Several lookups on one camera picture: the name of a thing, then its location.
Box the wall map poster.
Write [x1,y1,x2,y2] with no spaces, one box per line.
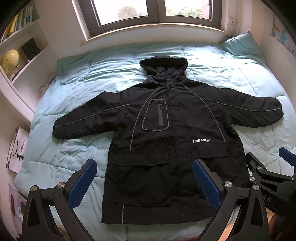
[271,14,295,56]

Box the black picture frame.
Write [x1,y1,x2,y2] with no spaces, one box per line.
[21,38,41,61]

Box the dark framed window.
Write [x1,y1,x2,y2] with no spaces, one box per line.
[78,1,222,37]

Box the black hooded jacket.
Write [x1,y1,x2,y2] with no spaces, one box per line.
[53,57,283,225]

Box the white wall shelf unit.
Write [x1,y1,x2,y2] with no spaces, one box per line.
[1,1,57,123]

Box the teal pillow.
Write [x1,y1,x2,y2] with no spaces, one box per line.
[220,33,263,57]

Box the white calligraphy paper bag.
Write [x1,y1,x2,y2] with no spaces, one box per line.
[6,126,29,173]

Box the yellow desk globe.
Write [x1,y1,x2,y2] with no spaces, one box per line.
[1,49,20,76]

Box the white wall switch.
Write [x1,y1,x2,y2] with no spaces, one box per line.
[228,16,236,26]

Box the light teal quilted duvet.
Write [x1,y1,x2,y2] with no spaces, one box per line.
[14,43,295,240]

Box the row of books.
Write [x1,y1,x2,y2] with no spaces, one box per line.
[1,1,39,42]

